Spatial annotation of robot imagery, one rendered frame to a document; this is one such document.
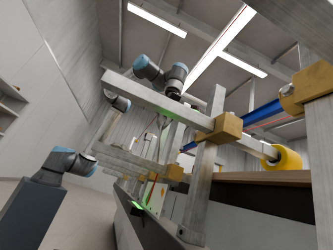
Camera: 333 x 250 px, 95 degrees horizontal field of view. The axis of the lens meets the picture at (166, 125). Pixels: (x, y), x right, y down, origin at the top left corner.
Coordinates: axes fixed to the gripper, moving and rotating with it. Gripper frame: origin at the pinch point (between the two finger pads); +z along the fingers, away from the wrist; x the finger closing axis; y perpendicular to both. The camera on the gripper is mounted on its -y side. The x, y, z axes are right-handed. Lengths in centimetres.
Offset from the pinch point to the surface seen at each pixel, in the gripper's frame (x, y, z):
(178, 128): -6.6, -2.8, -1.3
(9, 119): 201, 264, -8
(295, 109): -6.5, -48.0, 9.0
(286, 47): -277, 133, -396
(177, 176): -8.4, -10.3, 18.5
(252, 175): -24.1, -25.5, 13.0
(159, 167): -2.5, -6.8, 17.1
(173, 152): -7.1, -2.9, 9.3
